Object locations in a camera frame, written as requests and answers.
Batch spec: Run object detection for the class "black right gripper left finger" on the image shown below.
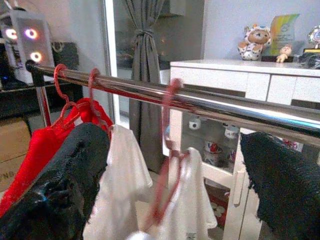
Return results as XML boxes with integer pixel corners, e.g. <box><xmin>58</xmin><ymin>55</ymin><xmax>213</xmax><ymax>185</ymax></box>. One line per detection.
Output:
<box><xmin>0</xmin><ymin>122</ymin><xmax>112</xmax><ymax>240</ymax></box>

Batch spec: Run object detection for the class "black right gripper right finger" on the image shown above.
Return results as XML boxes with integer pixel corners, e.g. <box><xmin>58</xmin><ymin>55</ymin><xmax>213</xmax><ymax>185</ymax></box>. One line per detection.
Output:
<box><xmin>239</xmin><ymin>131</ymin><xmax>320</xmax><ymax>240</ymax></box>

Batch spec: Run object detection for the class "red clothes hanger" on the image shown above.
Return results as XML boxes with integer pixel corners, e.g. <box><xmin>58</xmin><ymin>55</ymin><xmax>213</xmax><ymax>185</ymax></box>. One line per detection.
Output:
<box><xmin>87</xmin><ymin>67</ymin><xmax>113</xmax><ymax>137</ymax></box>
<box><xmin>51</xmin><ymin>63</ymin><xmax>83</xmax><ymax>130</ymax></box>
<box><xmin>143</xmin><ymin>77</ymin><xmax>191</xmax><ymax>232</ymax></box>

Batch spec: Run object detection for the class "red hung garment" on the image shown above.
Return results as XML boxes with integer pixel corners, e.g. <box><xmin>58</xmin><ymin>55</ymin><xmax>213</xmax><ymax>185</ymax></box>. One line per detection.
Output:
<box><xmin>0</xmin><ymin>97</ymin><xmax>115</xmax><ymax>218</ymax></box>

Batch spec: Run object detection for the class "brown cardboard box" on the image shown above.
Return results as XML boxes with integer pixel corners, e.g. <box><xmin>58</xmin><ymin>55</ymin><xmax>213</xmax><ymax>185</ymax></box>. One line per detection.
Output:
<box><xmin>0</xmin><ymin>119</ymin><xmax>32</xmax><ymax>193</ymax></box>

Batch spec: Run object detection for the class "white hung garment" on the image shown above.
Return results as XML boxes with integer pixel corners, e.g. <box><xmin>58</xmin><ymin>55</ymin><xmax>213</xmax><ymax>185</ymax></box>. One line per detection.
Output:
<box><xmin>127</xmin><ymin>146</ymin><xmax>219</xmax><ymax>240</ymax></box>
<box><xmin>82</xmin><ymin>124</ymin><xmax>154</xmax><ymax>240</ymax></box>

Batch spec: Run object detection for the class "chrome rack upright pole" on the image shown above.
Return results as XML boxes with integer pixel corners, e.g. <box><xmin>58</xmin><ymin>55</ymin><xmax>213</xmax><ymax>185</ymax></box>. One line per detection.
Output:
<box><xmin>35</xmin><ymin>84</ymin><xmax>54</xmax><ymax>128</ymax></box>

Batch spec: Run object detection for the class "white patterned mug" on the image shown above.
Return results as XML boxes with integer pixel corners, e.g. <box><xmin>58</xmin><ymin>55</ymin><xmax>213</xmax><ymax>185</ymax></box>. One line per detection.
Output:
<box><xmin>223</xmin><ymin>123</ymin><xmax>241</xmax><ymax>140</ymax></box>

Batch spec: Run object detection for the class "floral ceramic bowl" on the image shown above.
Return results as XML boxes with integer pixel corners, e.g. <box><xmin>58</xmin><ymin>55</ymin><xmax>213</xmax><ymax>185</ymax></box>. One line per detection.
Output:
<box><xmin>203</xmin><ymin>139</ymin><xmax>223</xmax><ymax>158</ymax></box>

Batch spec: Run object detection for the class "black desk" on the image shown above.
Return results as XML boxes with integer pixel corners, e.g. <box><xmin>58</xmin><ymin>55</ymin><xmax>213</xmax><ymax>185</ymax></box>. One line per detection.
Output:
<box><xmin>0</xmin><ymin>81</ymin><xmax>84</xmax><ymax>121</ymax></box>

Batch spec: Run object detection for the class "black rack corner joint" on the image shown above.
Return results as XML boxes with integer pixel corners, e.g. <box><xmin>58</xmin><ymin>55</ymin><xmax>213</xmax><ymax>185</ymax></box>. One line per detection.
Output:
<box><xmin>25</xmin><ymin>60</ymin><xmax>46</xmax><ymax>88</ymax></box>

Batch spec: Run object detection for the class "small white mug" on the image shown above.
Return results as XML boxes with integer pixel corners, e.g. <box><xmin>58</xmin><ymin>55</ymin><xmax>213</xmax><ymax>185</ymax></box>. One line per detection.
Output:
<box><xmin>188</xmin><ymin>118</ymin><xmax>202</xmax><ymax>131</ymax></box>

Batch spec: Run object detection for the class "white sideboard cabinet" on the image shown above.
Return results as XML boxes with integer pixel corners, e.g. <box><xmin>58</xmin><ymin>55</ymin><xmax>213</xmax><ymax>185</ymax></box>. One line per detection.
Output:
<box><xmin>162</xmin><ymin>59</ymin><xmax>320</xmax><ymax>240</ymax></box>

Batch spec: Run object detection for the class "small doll figurine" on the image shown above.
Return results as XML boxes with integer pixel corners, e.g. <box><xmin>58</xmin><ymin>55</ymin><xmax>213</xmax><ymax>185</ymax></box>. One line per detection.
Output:
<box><xmin>275</xmin><ymin>44</ymin><xmax>294</xmax><ymax>63</ymax></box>

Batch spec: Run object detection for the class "white computer tower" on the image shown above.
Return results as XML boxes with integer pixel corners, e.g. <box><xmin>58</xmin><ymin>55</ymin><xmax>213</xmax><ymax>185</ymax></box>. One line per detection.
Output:
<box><xmin>3</xmin><ymin>9</ymin><xmax>56</xmax><ymax>83</ymax></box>

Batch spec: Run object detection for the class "grey tied curtain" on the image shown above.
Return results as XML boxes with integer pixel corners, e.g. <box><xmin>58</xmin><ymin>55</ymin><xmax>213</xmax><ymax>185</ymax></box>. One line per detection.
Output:
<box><xmin>122</xmin><ymin>0</ymin><xmax>168</xmax><ymax>173</ymax></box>

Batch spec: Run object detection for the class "teddy bear plush toy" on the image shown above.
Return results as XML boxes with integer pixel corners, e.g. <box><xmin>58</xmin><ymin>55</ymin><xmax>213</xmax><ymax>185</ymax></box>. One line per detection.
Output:
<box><xmin>237</xmin><ymin>23</ymin><xmax>272</xmax><ymax>61</ymax></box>

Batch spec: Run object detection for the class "silver round trophy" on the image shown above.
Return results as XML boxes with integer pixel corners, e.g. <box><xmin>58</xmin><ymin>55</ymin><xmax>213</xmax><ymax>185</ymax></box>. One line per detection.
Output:
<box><xmin>303</xmin><ymin>24</ymin><xmax>320</xmax><ymax>55</ymax></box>

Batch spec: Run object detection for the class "colourful glass plaque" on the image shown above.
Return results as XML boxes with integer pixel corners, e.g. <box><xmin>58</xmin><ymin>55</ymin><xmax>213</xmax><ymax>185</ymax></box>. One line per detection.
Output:
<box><xmin>268</xmin><ymin>13</ymin><xmax>301</xmax><ymax>57</ymax></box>

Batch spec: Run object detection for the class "chrome clothes rail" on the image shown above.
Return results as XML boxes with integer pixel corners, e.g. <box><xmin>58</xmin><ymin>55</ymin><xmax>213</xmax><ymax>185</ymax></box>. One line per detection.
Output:
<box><xmin>25</xmin><ymin>60</ymin><xmax>320</xmax><ymax>148</ymax></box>

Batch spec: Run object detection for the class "white door frame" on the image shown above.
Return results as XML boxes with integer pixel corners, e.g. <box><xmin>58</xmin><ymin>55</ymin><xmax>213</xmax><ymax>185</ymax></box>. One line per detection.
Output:
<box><xmin>103</xmin><ymin>0</ymin><xmax>121</xmax><ymax>126</ymax></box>

